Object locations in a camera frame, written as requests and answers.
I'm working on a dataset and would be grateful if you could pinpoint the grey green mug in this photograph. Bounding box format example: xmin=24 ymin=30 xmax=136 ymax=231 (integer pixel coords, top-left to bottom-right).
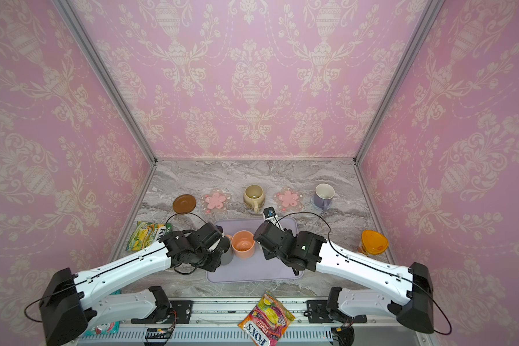
xmin=221 ymin=235 xmax=234 ymax=266

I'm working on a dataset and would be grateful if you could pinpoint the brown wooden round coaster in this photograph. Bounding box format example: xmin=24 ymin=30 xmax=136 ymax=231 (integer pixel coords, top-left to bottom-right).
xmin=172 ymin=194 xmax=197 ymax=214

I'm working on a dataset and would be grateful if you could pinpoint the pink flower coaster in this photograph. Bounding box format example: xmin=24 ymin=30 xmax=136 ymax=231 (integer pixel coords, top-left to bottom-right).
xmin=200 ymin=188 xmax=233 ymax=215
xmin=272 ymin=187 xmax=304 ymax=213

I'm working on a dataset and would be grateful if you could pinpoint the lavender mug white inside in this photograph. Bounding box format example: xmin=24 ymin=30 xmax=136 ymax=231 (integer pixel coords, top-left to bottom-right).
xmin=313 ymin=183 xmax=335 ymax=211

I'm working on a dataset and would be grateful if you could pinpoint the beige yellow mug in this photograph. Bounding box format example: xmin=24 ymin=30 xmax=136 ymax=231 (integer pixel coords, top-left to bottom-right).
xmin=243 ymin=185 xmax=265 ymax=213

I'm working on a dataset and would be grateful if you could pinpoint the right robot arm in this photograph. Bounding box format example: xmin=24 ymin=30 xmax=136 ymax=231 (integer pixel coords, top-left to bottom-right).
xmin=254 ymin=221 xmax=435 ymax=334

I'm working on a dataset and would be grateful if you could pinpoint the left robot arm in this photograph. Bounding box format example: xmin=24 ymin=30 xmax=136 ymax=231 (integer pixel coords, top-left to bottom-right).
xmin=38 ymin=223 xmax=231 ymax=345

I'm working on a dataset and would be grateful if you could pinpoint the peach pink mug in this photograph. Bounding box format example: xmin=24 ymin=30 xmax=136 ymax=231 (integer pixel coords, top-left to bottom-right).
xmin=227 ymin=230 xmax=255 ymax=260

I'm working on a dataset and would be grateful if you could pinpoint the yellow green Fox's candy bag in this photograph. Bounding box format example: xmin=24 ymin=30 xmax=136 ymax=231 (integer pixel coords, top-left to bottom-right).
xmin=125 ymin=221 xmax=172 ymax=252

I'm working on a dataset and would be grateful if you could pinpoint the orange lidded jar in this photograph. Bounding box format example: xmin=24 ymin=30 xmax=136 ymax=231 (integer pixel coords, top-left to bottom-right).
xmin=358 ymin=230 xmax=389 ymax=256

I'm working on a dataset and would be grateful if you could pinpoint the red Fox's candy bag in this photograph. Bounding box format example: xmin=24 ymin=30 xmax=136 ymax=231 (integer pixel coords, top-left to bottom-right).
xmin=238 ymin=291 xmax=295 ymax=346

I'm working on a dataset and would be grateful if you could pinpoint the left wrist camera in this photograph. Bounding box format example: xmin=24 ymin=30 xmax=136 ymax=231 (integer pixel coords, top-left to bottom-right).
xmin=195 ymin=223 xmax=223 ymax=251

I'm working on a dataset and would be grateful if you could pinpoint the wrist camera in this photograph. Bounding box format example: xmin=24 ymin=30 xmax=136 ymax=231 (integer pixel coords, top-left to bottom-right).
xmin=195 ymin=223 xmax=223 ymax=251
xmin=262 ymin=207 xmax=281 ymax=229

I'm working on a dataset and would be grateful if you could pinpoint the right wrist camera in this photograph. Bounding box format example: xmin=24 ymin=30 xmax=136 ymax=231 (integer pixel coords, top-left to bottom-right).
xmin=262 ymin=207 xmax=281 ymax=229

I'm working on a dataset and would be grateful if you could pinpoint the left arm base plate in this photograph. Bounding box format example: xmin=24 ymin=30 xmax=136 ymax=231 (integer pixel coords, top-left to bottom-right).
xmin=131 ymin=300 xmax=194 ymax=324

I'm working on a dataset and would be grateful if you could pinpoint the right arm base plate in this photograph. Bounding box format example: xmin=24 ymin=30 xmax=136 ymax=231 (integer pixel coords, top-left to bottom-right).
xmin=304 ymin=300 xmax=368 ymax=324

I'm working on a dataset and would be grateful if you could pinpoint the aluminium front rail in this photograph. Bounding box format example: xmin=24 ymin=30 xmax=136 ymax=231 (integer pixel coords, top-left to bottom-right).
xmin=78 ymin=303 xmax=425 ymax=345

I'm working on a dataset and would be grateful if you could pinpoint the left aluminium corner post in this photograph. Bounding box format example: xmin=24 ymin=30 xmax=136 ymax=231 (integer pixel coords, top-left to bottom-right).
xmin=52 ymin=0 xmax=157 ymax=166

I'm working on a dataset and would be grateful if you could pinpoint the aluminium corner post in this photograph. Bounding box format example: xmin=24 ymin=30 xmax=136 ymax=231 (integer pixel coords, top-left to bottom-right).
xmin=52 ymin=0 xmax=157 ymax=166
xmin=354 ymin=0 xmax=445 ymax=167

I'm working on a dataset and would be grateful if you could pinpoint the right aluminium corner post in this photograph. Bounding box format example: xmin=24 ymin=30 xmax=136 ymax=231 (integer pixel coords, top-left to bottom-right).
xmin=354 ymin=0 xmax=445 ymax=167

